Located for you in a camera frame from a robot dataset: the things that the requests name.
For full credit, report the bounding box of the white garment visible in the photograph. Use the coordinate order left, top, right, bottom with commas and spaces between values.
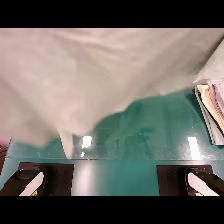
0, 28, 224, 160

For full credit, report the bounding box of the heap of clothes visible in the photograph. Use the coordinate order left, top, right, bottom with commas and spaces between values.
194, 78, 224, 146

